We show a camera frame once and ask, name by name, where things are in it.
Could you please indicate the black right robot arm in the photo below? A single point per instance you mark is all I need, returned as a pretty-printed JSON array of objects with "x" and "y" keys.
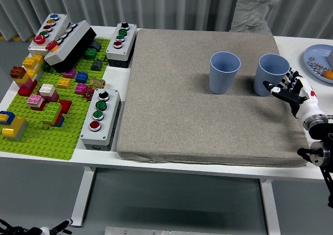
[{"x": 322, "y": 131}]

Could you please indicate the yellow toy brick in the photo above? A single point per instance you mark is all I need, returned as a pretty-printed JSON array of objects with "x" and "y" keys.
[{"x": 64, "y": 83}]

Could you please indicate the dark grey curved brick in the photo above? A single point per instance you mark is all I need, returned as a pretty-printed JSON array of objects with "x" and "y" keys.
[{"x": 96, "y": 45}]

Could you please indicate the green studded baseplate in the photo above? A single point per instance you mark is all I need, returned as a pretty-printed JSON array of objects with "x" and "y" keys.
[{"x": 52, "y": 141}]

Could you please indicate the blue toy brick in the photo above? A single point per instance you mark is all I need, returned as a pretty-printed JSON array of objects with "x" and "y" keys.
[{"x": 82, "y": 77}]

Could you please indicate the grey four-button control box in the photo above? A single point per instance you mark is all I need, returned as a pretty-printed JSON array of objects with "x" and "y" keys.
[
  {"x": 113, "y": 102},
  {"x": 130, "y": 37}
]

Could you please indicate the green orange blue brick stack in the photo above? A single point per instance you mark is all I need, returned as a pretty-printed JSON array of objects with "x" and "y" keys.
[{"x": 52, "y": 110}]

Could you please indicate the orange fruit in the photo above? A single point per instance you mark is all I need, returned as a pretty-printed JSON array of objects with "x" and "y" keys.
[{"x": 329, "y": 75}]

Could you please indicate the dark grey sloped brick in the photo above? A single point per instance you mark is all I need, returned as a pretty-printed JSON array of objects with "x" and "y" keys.
[{"x": 96, "y": 64}]

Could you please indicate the magenta toy brick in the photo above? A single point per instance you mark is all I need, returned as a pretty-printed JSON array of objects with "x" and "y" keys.
[
  {"x": 80, "y": 88},
  {"x": 69, "y": 73}
]

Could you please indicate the blue and yellow brick stack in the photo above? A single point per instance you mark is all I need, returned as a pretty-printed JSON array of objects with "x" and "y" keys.
[{"x": 6, "y": 115}]

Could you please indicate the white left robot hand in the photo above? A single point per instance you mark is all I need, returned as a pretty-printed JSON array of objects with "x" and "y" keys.
[{"x": 44, "y": 230}]

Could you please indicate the brass valve red handwheel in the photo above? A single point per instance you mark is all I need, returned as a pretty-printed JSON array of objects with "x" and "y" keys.
[{"x": 97, "y": 83}]

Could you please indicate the person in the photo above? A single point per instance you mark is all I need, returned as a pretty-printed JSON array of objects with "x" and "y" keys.
[{"x": 252, "y": 8}]

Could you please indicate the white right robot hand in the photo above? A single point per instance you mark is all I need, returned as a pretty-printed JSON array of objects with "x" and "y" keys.
[{"x": 305, "y": 94}]

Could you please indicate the grey five-button control box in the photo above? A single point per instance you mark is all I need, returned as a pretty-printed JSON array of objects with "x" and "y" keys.
[{"x": 61, "y": 21}]

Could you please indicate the white on magenta brick stack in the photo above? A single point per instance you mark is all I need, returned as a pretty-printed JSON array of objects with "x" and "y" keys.
[{"x": 47, "y": 89}]

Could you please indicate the multicoloured brick tower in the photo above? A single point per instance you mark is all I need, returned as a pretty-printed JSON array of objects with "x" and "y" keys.
[{"x": 28, "y": 81}]

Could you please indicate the grey pleated curtain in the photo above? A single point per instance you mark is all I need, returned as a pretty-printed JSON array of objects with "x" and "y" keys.
[{"x": 104, "y": 3}]

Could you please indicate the white table leg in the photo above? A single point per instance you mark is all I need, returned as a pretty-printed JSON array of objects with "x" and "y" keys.
[
  {"x": 82, "y": 193},
  {"x": 270, "y": 206}
]

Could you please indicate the green toy brick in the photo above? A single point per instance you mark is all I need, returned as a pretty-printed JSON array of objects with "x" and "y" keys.
[{"x": 91, "y": 53}]

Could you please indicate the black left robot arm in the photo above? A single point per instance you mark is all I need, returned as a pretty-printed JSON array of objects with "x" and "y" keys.
[{"x": 15, "y": 231}]

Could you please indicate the red toy brick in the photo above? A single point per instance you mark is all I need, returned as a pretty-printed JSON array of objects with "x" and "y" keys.
[{"x": 66, "y": 105}]

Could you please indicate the pink white red brick stack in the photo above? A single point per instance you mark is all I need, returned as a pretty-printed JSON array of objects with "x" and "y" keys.
[{"x": 35, "y": 99}]

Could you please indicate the grey-brown fabric mat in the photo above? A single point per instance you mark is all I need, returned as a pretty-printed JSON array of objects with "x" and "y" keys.
[{"x": 182, "y": 102}]

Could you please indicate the light blue plate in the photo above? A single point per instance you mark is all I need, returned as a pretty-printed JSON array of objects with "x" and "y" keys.
[{"x": 316, "y": 51}]

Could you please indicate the grey control box black base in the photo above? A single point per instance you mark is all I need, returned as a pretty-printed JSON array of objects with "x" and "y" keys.
[{"x": 75, "y": 37}]

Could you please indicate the yellow on grey brick stack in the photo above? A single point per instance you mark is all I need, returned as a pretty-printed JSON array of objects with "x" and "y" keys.
[{"x": 15, "y": 125}]

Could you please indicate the blue ribbed plastic cup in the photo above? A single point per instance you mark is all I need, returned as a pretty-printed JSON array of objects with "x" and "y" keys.
[
  {"x": 221, "y": 81},
  {"x": 265, "y": 79}
]

